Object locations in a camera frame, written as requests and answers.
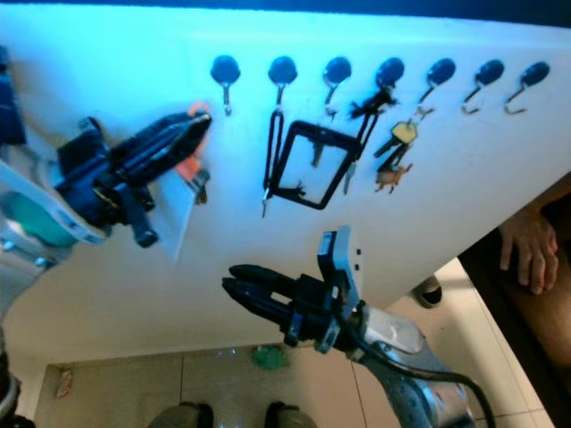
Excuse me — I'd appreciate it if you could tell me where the key bunch with animal charm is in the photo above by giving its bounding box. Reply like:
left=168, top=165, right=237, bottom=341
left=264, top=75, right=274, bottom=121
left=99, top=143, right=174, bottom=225
left=373, top=118, right=420, bottom=193

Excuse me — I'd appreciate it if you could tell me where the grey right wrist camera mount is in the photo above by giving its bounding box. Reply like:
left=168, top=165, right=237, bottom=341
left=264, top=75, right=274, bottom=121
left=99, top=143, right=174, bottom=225
left=319, top=226, right=368, bottom=309

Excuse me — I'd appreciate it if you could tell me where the black lanyard strap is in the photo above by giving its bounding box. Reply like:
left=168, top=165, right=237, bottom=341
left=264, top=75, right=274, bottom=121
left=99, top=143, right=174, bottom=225
left=261, top=109, right=286, bottom=218

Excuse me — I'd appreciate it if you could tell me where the small pink scrap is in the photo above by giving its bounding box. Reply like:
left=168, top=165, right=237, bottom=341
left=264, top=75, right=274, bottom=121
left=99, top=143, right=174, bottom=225
left=55, top=370, right=75, bottom=399

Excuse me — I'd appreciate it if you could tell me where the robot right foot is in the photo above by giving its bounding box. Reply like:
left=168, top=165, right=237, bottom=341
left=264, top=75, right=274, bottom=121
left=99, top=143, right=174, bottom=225
left=263, top=401, right=318, bottom=428

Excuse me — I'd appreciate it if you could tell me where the black tassel keychain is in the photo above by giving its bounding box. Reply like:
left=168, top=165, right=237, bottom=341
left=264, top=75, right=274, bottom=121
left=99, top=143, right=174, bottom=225
left=343, top=87, right=398, bottom=195

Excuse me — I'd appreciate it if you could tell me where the small green floor object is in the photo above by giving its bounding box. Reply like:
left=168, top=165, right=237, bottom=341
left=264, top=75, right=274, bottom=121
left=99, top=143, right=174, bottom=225
left=252, top=345, right=286, bottom=371

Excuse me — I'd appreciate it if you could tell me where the clear card holder orange clip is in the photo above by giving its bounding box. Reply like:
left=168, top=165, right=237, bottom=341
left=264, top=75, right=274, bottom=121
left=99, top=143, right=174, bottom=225
left=156, top=101, right=215, bottom=262

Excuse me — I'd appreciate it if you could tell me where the black framed badge holder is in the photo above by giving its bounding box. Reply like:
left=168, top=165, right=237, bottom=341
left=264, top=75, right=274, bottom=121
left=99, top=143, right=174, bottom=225
left=268, top=120, right=360, bottom=210

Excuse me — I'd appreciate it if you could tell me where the black round floor object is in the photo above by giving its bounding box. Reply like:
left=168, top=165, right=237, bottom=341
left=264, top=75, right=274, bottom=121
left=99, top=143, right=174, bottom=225
left=413, top=276, right=444, bottom=309

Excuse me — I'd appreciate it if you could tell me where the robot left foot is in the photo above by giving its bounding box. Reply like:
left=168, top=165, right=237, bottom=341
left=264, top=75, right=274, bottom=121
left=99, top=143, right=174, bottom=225
left=147, top=401, right=215, bottom=428

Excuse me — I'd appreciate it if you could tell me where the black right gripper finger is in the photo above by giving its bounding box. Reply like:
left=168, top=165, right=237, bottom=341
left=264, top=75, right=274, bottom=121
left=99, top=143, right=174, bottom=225
left=225, top=263, right=294, bottom=294
left=220, top=277, right=289, bottom=327

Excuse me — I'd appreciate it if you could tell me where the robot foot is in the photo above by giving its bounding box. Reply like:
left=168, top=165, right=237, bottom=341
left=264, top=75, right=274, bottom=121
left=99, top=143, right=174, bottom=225
left=147, top=401, right=215, bottom=428
left=263, top=401, right=318, bottom=428

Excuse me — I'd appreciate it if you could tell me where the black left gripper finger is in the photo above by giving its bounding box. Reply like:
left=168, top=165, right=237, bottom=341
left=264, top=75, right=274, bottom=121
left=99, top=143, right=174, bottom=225
left=115, top=112, right=214, bottom=164
left=122, top=133, right=205, bottom=189

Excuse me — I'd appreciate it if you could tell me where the blue magnetic metal hook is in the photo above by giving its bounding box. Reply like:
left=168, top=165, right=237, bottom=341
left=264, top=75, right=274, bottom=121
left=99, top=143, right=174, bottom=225
left=268, top=56, right=300, bottom=110
left=210, top=55, right=242, bottom=117
left=321, top=57, right=354, bottom=117
left=504, top=61, right=551, bottom=116
left=373, top=57, right=407, bottom=99
left=415, top=58, right=458, bottom=117
left=462, top=60, right=506, bottom=115

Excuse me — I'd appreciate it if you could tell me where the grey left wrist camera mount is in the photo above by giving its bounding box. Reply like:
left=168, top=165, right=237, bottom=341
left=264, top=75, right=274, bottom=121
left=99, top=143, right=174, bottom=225
left=0, top=49, right=110, bottom=246

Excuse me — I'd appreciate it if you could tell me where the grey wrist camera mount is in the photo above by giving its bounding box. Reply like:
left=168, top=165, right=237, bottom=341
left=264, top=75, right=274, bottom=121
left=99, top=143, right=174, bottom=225
left=0, top=49, right=110, bottom=246
left=319, top=226, right=368, bottom=309

